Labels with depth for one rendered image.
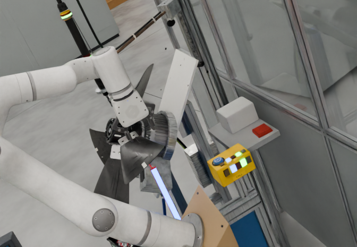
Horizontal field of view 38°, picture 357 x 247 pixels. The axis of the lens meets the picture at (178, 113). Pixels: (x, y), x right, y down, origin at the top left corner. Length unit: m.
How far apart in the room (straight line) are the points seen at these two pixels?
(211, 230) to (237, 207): 0.51
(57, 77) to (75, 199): 0.37
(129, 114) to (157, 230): 0.39
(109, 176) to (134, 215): 0.75
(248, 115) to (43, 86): 1.36
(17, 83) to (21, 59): 6.25
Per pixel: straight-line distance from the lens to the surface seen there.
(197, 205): 1.87
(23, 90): 1.58
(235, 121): 2.66
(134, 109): 1.73
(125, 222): 1.72
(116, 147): 2.44
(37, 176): 1.59
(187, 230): 1.79
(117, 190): 2.42
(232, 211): 2.25
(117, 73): 1.66
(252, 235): 2.38
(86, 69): 1.74
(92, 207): 1.60
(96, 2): 8.17
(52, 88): 1.60
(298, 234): 3.28
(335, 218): 2.72
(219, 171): 2.09
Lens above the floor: 2.21
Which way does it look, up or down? 26 degrees down
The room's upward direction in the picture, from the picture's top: 24 degrees counter-clockwise
